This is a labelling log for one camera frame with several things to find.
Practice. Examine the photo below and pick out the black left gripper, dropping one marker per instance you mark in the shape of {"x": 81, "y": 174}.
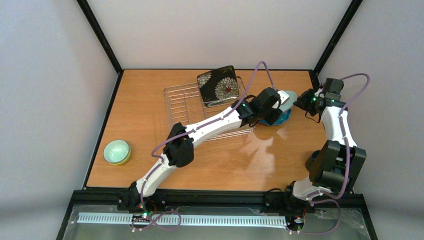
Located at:
{"x": 274, "y": 116}

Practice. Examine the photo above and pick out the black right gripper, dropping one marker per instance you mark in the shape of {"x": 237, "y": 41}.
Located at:
{"x": 305, "y": 102}

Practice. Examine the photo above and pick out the light green round plate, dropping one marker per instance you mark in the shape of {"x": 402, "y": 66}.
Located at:
{"x": 290, "y": 103}

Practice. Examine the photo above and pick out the black floral square plate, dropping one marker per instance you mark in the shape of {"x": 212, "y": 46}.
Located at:
{"x": 218, "y": 85}

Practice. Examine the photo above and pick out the wire metal dish rack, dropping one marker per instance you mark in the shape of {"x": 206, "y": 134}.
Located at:
{"x": 184, "y": 104}

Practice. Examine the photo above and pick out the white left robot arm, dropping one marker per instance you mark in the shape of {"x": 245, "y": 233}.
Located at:
{"x": 178, "y": 148}

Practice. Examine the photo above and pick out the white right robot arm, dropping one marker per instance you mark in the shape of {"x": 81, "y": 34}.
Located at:
{"x": 334, "y": 168}

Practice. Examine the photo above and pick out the blue polka dot plate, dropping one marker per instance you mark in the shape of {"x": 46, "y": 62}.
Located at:
{"x": 282, "y": 119}

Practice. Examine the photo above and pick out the dark green cup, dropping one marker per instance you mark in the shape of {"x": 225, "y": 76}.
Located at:
{"x": 310, "y": 161}

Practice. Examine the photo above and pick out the green yellow small bowl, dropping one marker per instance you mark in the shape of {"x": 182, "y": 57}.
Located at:
{"x": 117, "y": 152}

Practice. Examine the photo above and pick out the black frame post right rear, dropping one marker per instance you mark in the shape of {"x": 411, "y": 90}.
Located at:
{"x": 337, "y": 35}

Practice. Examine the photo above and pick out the black frame post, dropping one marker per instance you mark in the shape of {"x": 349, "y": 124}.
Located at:
{"x": 97, "y": 29}
{"x": 337, "y": 35}

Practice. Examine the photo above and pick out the white slotted cable duct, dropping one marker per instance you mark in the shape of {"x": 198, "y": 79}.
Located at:
{"x": 184, "y": 220}

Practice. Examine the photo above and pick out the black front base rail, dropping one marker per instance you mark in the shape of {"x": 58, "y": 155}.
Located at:
{"x": 270, "y": 201}

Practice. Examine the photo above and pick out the black frame post left rear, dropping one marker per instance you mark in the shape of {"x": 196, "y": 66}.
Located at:
{"x": 97, "y": 29}

